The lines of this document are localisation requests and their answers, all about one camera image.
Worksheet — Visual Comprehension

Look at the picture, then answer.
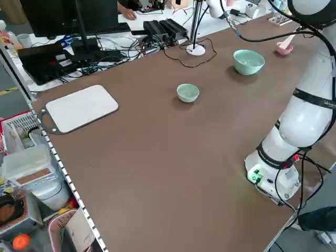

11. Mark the small green bowl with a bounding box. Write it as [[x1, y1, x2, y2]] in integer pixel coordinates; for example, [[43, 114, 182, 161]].
[[176, 83, 200, 103]]

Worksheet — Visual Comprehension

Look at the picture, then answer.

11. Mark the cream spoon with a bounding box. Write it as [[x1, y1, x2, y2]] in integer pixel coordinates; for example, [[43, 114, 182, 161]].
[[277, 35, 297, 51]]

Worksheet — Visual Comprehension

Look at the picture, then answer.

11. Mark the large green bowl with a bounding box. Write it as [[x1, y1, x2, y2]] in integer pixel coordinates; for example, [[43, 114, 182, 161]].
[[233, 49, 265, 76]]

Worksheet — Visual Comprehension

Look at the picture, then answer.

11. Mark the black keyboard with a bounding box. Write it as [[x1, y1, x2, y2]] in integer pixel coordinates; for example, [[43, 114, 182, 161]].
[[85, 22, 131, 35]]

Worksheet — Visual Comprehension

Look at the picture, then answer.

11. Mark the black power supply box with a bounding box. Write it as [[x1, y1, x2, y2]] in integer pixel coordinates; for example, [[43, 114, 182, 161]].
[[159, 18, 189, 39], [143, 19, 169, 40]]

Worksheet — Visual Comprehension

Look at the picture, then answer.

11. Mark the black monitor stand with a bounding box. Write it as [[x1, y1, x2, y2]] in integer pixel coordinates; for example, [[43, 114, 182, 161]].
[[70, 0, 123, 62]]

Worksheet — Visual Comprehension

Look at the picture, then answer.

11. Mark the black monitor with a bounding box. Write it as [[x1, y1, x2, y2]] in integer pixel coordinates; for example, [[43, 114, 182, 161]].
[[19, 0, 119, 37]]

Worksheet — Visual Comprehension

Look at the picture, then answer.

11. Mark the white board grey rim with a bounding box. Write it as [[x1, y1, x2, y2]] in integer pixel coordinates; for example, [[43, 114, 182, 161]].
[[39, 84, 119, 136]]

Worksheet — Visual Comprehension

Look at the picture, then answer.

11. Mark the white cup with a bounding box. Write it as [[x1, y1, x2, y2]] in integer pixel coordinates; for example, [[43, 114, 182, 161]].
[[17, 33, 33, 48]]

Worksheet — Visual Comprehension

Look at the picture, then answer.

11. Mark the small white box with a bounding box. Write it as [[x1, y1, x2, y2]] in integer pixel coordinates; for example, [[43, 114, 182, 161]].
[[245, 4, 260, 19]]

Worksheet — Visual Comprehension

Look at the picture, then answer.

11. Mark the clear bottle orange drink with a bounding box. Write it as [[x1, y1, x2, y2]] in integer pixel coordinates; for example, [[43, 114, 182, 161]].
[[0, 19, 16, 53]]

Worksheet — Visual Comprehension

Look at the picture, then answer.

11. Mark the white plastic basket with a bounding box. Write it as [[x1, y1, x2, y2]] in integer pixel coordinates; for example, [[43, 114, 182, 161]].
[[1, 111, 43, 155]]

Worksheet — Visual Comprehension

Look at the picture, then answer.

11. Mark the clear plastic container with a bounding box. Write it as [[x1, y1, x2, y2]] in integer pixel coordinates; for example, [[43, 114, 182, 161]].
[[2, 144, 57, 187]]

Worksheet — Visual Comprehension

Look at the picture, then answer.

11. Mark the grey box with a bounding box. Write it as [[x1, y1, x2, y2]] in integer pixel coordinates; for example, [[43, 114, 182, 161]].
[[0, 188, 44, 234]]

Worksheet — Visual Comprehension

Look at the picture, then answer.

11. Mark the white paper box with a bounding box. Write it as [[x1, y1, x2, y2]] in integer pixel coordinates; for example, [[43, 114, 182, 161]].
[[64, 208, 96, 250]]

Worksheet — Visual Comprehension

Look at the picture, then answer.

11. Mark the pink plastic basket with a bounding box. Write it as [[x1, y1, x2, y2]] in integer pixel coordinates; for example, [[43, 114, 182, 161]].
[[47, 208, 95, 252]]

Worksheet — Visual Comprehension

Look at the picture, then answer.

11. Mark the orange cap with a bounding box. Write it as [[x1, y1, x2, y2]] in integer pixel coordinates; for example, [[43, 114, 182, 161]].
[[12, 233, 31, 250]]

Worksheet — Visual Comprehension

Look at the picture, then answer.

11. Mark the person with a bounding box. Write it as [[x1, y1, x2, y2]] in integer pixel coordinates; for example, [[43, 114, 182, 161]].
[[298, 206, 336, 233]]

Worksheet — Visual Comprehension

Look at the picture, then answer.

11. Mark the aluminium frame post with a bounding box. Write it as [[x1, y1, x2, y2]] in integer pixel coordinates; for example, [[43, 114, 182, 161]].
[[189, 0, 204, 44]]

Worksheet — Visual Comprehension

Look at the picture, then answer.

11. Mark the black lamp cable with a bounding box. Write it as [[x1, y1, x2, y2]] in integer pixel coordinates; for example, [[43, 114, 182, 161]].
[[163, 38, 217, 68]]

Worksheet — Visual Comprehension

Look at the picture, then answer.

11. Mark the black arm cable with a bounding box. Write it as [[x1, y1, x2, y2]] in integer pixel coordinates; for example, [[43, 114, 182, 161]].
[[219, 0, 336, 57]]

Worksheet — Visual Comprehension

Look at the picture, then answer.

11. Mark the aluminium frame leg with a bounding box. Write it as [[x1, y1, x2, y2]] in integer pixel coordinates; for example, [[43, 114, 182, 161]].
[[0, 44, 39, 102]]

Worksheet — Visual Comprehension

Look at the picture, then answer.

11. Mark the white wire cup rack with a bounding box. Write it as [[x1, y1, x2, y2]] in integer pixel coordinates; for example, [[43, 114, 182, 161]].
[[267, 10, 292, 26]]

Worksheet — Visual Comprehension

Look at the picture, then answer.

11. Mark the aluminium table edge rail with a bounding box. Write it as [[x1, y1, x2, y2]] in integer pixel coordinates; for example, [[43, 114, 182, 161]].
[[30, 101, 109, 252]]

